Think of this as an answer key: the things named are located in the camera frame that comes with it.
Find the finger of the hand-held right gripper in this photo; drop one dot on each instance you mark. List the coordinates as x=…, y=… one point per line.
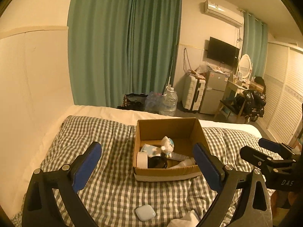
x=253, y=156
x=269, y=144

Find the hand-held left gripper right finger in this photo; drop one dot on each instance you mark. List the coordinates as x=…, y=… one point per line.
x=208, y=167

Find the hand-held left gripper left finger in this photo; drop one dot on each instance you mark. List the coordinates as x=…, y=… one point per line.
x=88, y=163

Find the white plastic bottle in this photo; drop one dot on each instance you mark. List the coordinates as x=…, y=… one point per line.
x=185, y=163

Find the brown cardboard box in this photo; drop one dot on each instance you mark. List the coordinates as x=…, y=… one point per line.
x=180, y=170

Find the clear plastic bottle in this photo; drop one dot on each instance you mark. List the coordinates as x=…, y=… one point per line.
x=180, y=156

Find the white plush toy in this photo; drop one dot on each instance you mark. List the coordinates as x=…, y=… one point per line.
x=168, y=146

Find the black tape roll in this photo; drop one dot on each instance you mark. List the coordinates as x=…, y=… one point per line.
x=156, y=163

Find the white tape roll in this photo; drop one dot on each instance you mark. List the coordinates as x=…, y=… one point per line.
x=142, y=160

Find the blue white tissue packet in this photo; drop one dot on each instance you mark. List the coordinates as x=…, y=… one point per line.
x=151, y=150

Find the green white checked blanket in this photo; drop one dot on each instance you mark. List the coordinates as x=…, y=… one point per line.
x=113, y=146

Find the white sock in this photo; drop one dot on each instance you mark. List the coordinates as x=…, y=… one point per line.
x=187, y=220

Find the wooden chair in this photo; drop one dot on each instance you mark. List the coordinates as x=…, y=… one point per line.
x=224, y=106

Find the white louvred wardrobe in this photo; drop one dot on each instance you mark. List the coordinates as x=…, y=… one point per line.
x=281, y=87

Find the dark bag on desk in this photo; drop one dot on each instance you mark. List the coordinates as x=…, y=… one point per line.
x=260, y=82

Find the wooden dressing desk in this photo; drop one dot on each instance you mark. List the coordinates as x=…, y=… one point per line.
x=230, y=87

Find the silver small fridge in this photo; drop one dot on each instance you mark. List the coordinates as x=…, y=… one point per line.
x=213, y=92

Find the light blue earbuds case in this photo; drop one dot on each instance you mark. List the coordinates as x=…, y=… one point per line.
x=144, y=214

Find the black bag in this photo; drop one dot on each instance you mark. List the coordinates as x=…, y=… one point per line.
x=133, y=101

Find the large clear water jug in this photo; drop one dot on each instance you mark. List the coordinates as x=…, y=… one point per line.
x=168, y=102

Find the white suitcase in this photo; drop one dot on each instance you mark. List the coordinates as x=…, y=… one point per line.
x=193, y=92

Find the white oval mirror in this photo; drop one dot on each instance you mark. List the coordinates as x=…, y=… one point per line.
x=245, y=65

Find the clear bag of bottles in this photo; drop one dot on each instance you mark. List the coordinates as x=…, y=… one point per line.
x=152, y=101

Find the clear plastic bag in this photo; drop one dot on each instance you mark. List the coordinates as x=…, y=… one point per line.
x=202, y=67

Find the narrow green curtain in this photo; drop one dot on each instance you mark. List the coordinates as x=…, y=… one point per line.
x=254, y=42

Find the white air conditioner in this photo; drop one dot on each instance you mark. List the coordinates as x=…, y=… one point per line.
x=222, y=13

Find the black wall television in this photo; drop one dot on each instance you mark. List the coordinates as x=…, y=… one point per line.
x=222, y=52

